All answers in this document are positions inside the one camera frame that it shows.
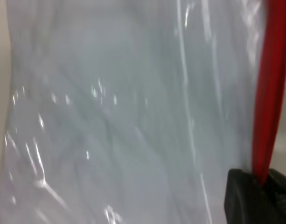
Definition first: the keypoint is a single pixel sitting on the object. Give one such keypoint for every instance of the clear zip bag red zipper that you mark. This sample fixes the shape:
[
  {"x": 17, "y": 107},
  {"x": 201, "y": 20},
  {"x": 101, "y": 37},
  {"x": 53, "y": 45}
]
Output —
[{"x": 133, "y": 116}]

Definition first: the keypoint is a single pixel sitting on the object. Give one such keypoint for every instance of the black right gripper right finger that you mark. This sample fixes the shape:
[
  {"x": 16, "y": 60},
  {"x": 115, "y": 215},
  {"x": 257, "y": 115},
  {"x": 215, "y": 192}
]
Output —
[{"x": 278, "y": 200}]

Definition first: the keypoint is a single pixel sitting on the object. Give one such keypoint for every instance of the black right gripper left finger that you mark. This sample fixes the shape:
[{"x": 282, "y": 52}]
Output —
[{"x": 243, "y": 198}]

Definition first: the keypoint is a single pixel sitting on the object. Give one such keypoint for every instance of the white paper stack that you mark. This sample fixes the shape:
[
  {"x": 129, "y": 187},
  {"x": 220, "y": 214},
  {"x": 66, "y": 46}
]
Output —
[{"x": 133, "y": 105}]

